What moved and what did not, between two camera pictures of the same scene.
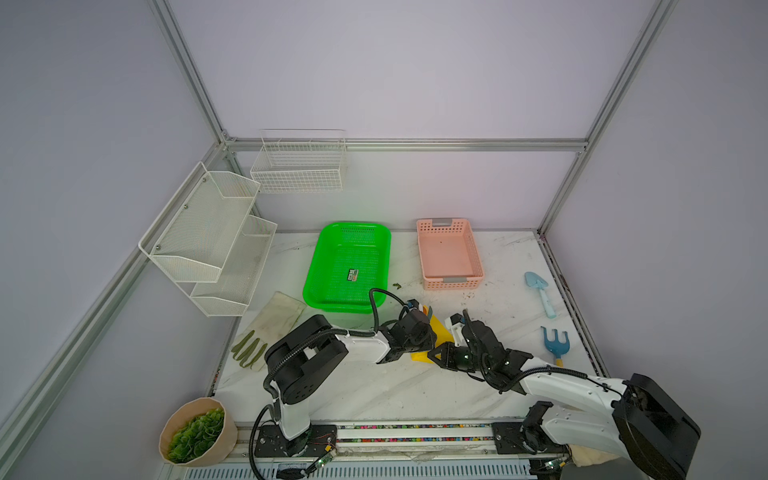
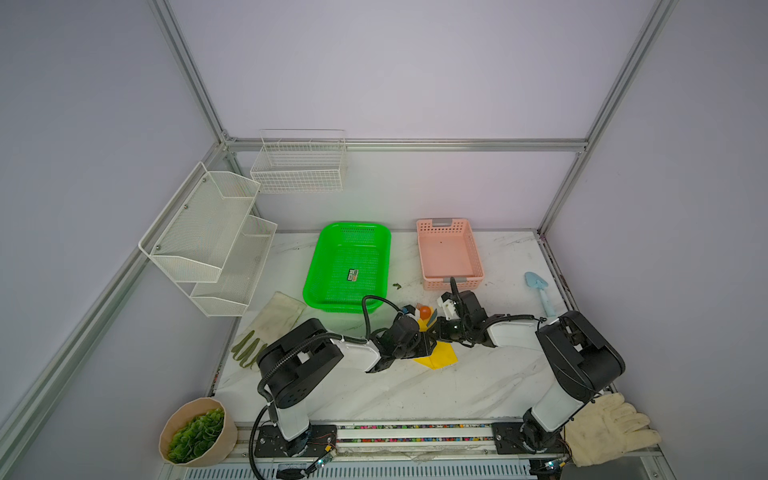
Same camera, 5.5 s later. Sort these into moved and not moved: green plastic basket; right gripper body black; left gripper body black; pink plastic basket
Moved: right gripper body black
Not moved: left gripper body black; pink plastic basket; green plastic basket
